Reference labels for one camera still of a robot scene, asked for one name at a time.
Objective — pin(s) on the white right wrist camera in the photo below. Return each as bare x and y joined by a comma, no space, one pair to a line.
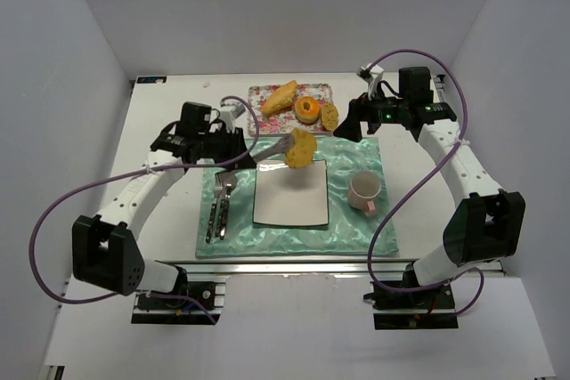
372,75

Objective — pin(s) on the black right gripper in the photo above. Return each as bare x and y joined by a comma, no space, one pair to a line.
359,111

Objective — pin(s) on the white square plate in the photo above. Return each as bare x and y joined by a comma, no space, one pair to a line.
291,198

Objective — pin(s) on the orange glazed donut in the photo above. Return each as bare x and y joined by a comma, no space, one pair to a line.
307,110

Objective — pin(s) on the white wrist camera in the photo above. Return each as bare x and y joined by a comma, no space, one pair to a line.
372,75
229,113

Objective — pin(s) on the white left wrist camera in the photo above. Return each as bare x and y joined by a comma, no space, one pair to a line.
229,113

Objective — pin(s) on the steel knife patterned handle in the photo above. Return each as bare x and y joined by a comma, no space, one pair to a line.
227,183

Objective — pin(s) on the aluminium table edge rail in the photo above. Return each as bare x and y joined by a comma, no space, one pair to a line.
309,266

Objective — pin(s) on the small green bread slice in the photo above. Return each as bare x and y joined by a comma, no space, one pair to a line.
329,117

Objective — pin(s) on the green round bread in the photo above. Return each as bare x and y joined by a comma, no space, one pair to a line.
302,152

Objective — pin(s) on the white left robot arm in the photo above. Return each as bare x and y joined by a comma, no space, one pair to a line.
105,252

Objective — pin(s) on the teal satin placemat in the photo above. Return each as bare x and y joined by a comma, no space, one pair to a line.
349,231

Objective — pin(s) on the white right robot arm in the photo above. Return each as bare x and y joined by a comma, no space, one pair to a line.
487,220

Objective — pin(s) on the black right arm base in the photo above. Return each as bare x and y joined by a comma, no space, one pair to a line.
423,310

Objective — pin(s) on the pink mug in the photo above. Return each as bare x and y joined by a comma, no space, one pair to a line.
363,190

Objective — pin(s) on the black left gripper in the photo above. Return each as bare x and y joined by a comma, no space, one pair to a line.
236,145

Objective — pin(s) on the blue label sticker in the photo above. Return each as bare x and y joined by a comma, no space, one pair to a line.
151,80

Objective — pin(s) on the yellow wedge bread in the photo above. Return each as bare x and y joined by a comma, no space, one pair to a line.
281,98

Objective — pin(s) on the floral rectangular tray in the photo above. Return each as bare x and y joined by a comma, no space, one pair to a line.
286,121

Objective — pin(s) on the steel fork patterned handle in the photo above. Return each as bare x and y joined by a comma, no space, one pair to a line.
214,206

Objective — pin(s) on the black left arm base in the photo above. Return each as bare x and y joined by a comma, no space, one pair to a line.
199,302

